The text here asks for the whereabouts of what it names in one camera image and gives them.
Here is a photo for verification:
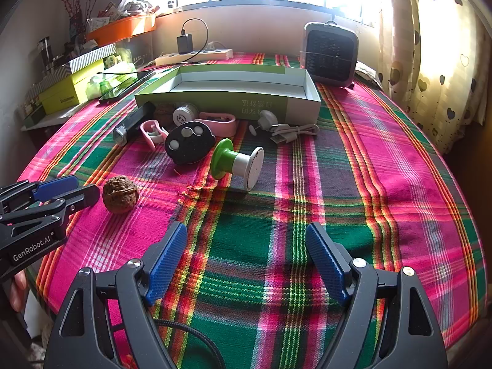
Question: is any wrinkled brown walnut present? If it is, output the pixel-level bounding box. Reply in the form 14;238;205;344
102;176;138;214

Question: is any white suction hook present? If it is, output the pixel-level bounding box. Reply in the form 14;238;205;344
248;109;278;136

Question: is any white plastic bag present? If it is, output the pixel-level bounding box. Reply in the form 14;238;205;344
114;0;155;18

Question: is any small grey heater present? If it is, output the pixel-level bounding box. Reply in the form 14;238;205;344
300;20;360;88

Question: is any white power strip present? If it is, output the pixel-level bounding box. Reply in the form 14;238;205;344
155;48;234;67

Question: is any glass jar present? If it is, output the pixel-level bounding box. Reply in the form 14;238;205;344
36;36;54;73

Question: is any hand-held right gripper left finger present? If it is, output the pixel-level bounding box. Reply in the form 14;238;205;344
43;221;189;369

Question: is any person's left hand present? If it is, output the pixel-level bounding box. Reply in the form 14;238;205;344
8;268;28;313

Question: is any pink plastic clip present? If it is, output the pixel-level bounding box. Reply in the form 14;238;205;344
140;120;170;152
198;111;237;137

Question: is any black charging cable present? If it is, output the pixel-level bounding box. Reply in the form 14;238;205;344
181;18;210;64

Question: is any green white spool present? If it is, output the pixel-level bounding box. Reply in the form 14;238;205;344
209;137;266;193

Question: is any plaid tablecloth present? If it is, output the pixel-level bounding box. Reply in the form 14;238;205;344
17;51;489;369

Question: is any orange tray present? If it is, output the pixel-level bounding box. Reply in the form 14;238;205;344
85;13;157;47

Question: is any heart print curtain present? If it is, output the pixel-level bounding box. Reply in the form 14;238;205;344
379;0;492;154

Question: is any black rectangular device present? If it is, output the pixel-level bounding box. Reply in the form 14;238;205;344
113;101;156;147

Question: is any green white cardboard box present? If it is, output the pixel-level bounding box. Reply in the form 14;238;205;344
134;65;322;123

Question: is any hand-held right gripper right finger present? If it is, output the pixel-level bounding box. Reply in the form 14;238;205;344
305;222;450;369

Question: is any green wet wipes pack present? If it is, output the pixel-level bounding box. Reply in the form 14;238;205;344
86;67;137;101

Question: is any yellow green box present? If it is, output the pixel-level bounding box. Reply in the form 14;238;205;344
40;58;106;115

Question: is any striped box lid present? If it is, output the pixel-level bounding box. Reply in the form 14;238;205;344
58;43;117;77

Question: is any white usb cable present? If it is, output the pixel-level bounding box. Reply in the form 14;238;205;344
269;122;320;146

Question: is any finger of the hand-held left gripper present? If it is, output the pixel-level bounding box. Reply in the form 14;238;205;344
0;176;79;212
0;184;101;232

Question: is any white round cap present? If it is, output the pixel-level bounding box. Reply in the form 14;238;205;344
172;104;200;125

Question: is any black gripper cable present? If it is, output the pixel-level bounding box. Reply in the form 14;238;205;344
157;317;221;369

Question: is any black phone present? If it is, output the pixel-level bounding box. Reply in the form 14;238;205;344
98;68;158;105

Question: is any clear plastic container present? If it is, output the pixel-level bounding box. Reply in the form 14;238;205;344
111;33;155;70

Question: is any black disc with white buttons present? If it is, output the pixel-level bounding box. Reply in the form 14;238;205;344
165;121;215;165

